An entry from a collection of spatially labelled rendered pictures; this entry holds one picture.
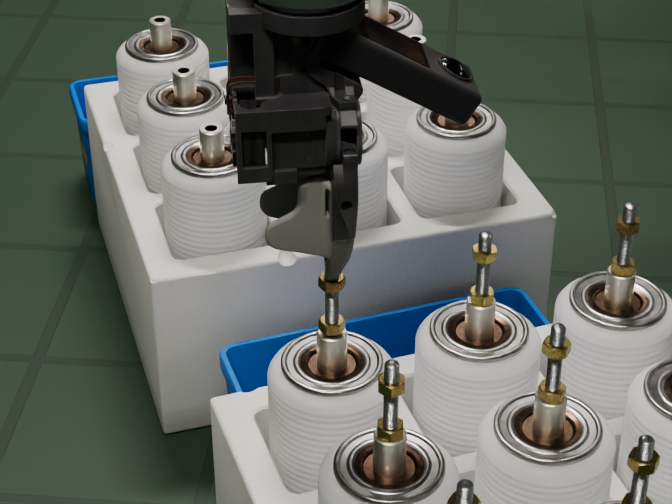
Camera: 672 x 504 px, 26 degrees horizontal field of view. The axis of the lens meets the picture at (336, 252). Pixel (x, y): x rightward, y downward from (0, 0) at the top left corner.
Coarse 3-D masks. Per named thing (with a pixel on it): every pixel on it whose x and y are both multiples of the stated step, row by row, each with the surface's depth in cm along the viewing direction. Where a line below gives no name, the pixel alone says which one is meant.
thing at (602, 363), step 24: (576, 336) 112; (600, 336) 111; (624, 336) 110; (648, 336) 110; (576, 360) 113; (600, 360) 111; (624, 360) 111; (648, 360) 112; (576, 384) 114; (600, 384) 113; (624, 384) 112; (600, 408) 114; (624, 408) 114
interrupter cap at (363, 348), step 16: (304, 336) 109; (352, 336) 110; (288, 352) 108; (304, 352) 108; (352, 352) 108; (368, 352) 108; (288, 368) 106; (304, 368) 106; (352, 368) 107; (368, 368) 106; (304, 384) 105; (320, 384) 105; (336, 384) 105; (352, 384) 105; (368, 384) 105
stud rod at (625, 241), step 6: (624, 204) 109; (630, 204) 109; (624, 210) 109; (630, 210) 108; (636, 210) 109; (624, 216) 109; (630, 216) 109; (630, 222) 109; (624, 234) 110; (624, 240) 110; (630, 240) 110; (618, 246) 111; (624, 246) 110; (630, 246) 110; (618, 252) 111; (624, 252) 111; (630, 252) 111; (618, 258) 111; (624, 258) 111; (624, 264) 111
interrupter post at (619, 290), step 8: (608, 272) 112; (608, 280) 112; (616, 280) 111; (624, 280) 111; (632, 280) 112; (608, 288) 112; (616, 288) 112; (624, 288) 112; (632, 288) 112; (608, 296) 113; (616, 296) 112; (624, 296) 112; (632, 296) 113; (608, 304) 113; (616, 304) 113; (624, 304) 113
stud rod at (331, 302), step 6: (330, 294) 103; (336, 294) 103; (330, 300) 103; (336, 300) 104; (330, 306) 104; (336, 306) 104; (330, 312) 104; (336, 312) 104; (330, 318) 104; (336, 318) 104
